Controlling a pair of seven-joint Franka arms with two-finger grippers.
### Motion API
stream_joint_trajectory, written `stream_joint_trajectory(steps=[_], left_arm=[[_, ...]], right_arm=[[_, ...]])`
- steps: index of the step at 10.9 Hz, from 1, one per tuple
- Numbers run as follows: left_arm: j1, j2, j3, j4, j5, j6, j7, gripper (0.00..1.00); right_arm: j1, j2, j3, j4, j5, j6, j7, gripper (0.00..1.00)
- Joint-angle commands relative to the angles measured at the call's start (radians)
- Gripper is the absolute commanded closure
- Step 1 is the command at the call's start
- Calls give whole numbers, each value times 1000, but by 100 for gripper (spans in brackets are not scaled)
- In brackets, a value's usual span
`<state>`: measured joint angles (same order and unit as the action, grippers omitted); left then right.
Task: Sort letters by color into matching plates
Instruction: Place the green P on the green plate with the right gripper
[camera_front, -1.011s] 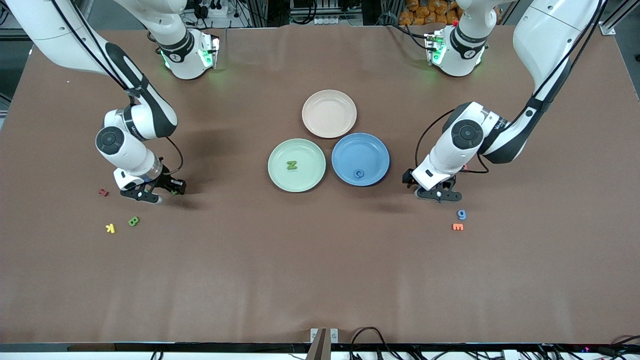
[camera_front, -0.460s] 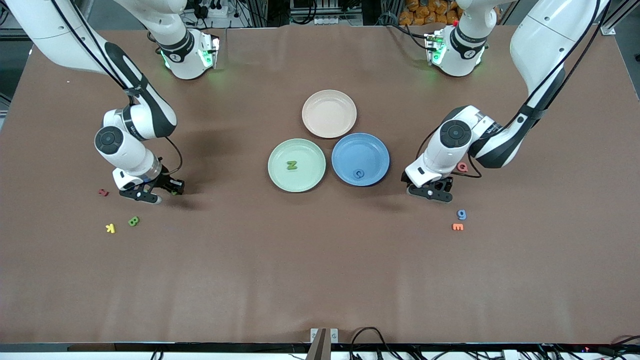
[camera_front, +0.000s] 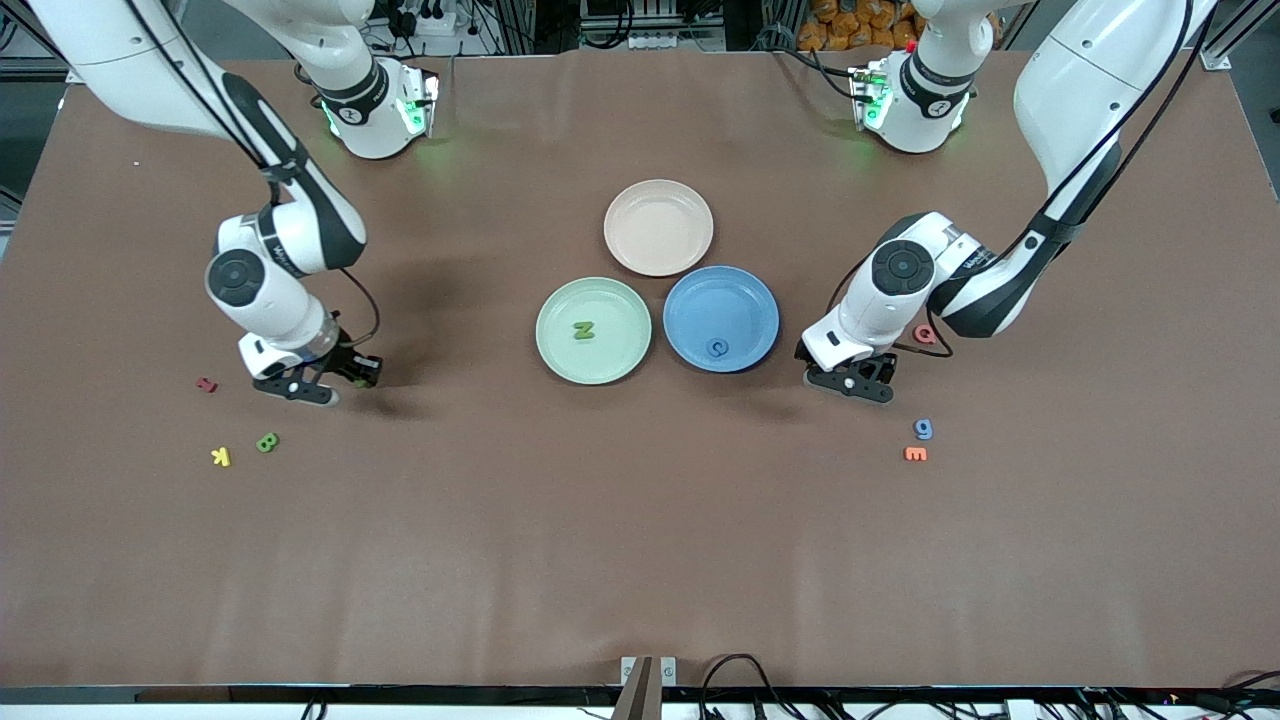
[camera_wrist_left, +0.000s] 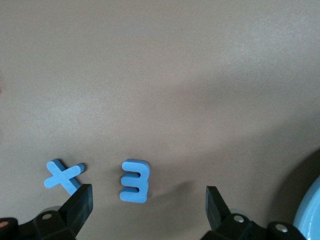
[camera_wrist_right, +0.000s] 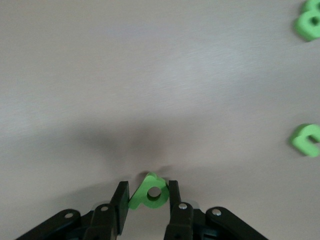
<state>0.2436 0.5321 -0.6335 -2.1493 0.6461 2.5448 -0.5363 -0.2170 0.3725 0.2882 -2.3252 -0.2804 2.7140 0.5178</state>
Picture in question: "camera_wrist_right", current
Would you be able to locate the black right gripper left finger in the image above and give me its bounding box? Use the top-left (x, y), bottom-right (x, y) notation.
top-left (14, 181), bottom-right (131, 240)

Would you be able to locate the green foam letter u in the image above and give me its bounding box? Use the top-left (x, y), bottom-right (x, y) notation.
top-left (289, 123), bottom-right (320, 158)

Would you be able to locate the green foam letter B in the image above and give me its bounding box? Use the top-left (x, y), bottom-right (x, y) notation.
top-left (292, 0), bottom-right (320, 43)

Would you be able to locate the green foam letter p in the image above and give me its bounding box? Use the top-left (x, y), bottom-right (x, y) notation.
top-left (128, 171), bottom-right (170, 210)

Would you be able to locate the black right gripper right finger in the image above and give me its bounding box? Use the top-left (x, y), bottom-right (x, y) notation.
top-left (163, 180), bottom-right (269, 240)

